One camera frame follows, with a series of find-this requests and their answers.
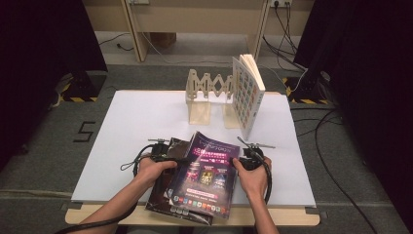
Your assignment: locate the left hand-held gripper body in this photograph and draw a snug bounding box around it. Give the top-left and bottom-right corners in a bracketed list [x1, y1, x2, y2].
[147, 138, 170, 161]

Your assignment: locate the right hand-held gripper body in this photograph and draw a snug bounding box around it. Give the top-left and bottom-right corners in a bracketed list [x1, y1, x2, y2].
[237, 136, 277, 172]

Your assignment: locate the purple book with blue spine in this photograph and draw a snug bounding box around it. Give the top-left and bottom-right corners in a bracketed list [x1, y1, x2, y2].
[163, 131, 242, 220]

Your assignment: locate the dark brown glossy book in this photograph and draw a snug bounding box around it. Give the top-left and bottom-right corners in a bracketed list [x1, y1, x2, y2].
[144, 136, 214, 226]

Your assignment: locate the white book with picture grid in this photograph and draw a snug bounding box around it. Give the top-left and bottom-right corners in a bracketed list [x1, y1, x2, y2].
[231, 53, 267, 141]

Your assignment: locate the beige expandable book rack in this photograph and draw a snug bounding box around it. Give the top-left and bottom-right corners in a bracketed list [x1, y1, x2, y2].
[185, 68, 248, 129]

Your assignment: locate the person's right hand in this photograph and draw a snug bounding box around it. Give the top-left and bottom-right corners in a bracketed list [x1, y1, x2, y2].
[232, 156, 273, 201]

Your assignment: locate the person's left hand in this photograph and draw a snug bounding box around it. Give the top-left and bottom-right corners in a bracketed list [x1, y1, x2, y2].
[133, 157, 179, 190]

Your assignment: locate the light wooden table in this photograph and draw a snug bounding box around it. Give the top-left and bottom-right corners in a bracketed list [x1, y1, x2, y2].
[64, 90, 321, 227]

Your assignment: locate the black stand base striped tape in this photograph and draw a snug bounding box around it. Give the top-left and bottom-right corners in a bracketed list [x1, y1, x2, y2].
[58, 70, 108, 103]
[281, 76, 331, 106]

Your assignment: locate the beige wooden desk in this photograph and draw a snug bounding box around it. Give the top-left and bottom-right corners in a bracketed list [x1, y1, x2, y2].
[82, 0, 316, 64]

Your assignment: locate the black curtain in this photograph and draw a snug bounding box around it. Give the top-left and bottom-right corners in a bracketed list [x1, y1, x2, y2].
[0, 0, 109, 172]
[292, 0, 413, 232]

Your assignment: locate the long black floor cable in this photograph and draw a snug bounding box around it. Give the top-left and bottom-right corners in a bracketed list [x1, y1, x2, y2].
[289, 106, 380, 234]

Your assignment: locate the thin black floor cable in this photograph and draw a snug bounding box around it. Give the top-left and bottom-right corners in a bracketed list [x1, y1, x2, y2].
[98, 31, 135, 53]

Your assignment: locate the bundle of black wall cables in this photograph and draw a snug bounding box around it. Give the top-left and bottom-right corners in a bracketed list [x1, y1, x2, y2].
[261, 0, 308, 73]

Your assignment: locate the white wall socket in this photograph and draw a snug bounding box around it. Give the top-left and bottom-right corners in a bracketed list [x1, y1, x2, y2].
[269, 0, 293, 9]

